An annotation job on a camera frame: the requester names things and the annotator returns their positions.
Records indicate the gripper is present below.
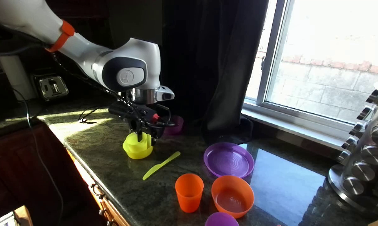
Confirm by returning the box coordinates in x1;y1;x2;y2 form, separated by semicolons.
129;105;165;147

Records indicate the yellow plastic cup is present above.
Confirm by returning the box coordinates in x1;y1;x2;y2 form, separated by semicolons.
126;132;152;152

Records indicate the yellow plastic bowl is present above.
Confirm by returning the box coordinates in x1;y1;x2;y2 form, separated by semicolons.
123;132;154;160

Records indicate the purple plastic cup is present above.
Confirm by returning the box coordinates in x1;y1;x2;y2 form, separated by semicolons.
163;115;185;136

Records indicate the yellow-green plastic knife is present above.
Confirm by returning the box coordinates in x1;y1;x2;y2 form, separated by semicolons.
142;151;181;181

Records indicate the orange plastic cup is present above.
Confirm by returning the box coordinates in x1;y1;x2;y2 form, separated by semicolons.
175;173;204;213

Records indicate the orange plastic bowl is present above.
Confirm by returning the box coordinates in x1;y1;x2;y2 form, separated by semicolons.
211;175;255;219

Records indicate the purple plastic bowl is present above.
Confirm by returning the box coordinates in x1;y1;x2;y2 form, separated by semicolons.
204;212;240;226

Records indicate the purple plastic plate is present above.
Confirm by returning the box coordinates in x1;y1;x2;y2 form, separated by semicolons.
203;142;255;179

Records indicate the black curtain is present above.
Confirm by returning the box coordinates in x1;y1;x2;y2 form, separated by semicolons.
162;0;270;145

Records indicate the white paper towel roll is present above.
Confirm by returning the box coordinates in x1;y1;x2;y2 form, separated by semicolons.
0;55;36;101

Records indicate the cardboard box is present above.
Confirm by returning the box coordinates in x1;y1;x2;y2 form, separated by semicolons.
0;205;33;226

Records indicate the window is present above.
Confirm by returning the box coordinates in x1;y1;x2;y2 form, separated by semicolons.
242;0;378;150

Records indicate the steel spice rack with jars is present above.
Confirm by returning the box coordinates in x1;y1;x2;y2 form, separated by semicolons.
327;81;378;217

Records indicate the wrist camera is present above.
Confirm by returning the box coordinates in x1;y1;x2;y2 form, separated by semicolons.
108;101;136;120

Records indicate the black cable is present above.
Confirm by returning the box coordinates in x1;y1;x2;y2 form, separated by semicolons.
12;87;65;226
78;105;110;124

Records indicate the metal drawer handle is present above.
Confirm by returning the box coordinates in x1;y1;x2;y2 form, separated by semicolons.
91;183;107;202
99;208;115;226

